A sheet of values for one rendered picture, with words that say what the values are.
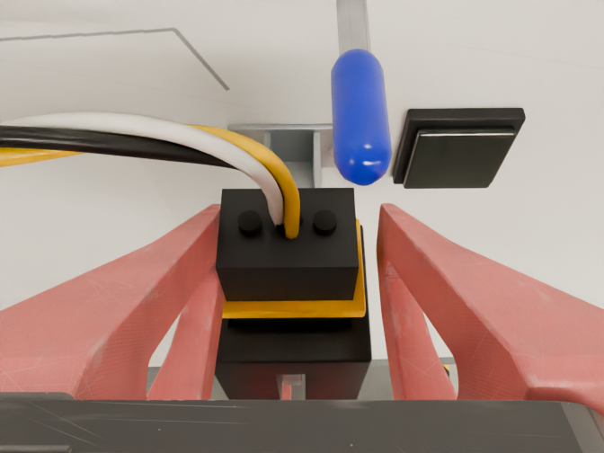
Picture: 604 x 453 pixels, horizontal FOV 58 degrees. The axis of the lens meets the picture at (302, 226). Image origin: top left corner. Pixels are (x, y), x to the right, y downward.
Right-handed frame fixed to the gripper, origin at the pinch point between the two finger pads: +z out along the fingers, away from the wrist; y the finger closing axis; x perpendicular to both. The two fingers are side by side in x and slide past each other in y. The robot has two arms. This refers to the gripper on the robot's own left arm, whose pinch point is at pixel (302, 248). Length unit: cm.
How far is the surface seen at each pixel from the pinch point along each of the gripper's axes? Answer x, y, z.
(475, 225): 7.5, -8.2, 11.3
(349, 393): 6.3, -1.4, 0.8
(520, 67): -1.6, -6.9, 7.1
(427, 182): 3.3, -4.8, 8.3
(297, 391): 110, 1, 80
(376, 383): 107, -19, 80
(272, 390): 5.9, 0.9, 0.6
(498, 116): 0.2, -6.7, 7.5
